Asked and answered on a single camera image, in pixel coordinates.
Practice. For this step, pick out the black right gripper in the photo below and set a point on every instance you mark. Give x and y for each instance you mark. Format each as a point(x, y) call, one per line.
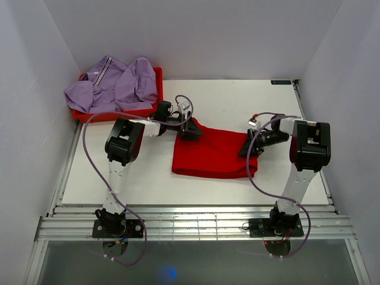
point(254, 147)

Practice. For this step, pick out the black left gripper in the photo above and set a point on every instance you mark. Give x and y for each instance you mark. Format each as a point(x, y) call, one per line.
point(184, 127)

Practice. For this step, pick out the red trousers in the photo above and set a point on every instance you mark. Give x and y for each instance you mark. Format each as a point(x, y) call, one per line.
point(214, 155)

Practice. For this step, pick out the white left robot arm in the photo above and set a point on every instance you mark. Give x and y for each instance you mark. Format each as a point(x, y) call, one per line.
point(122, 148)

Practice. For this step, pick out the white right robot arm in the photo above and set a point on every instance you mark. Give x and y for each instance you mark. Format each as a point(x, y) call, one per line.
point(287, 207)

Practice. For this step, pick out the small dark table label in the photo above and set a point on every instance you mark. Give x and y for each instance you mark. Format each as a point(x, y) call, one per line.
point(281, 82)

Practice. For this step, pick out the purple shirt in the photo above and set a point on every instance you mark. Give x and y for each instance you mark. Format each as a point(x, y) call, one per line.
point(112, 86)

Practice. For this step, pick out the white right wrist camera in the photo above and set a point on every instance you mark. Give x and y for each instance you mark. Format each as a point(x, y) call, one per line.
point(254, 123)

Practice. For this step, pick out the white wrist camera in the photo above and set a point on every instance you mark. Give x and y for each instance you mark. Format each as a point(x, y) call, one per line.
point(254, 123)
point(184, 107)

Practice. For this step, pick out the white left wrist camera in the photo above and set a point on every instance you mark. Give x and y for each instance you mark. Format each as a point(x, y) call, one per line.
point(184, 107)

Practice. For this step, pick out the aluminium side table rail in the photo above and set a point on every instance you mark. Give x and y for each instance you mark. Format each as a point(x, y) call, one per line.
point(312, 150)

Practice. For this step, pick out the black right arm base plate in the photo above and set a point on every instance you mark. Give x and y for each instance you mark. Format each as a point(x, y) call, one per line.
point(263, 228)

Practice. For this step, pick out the aluminium table edge rail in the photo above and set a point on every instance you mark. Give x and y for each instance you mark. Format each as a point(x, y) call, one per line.
point(192, 223)

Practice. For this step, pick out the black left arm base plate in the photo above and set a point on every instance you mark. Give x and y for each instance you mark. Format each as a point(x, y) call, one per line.
point(131, 228)

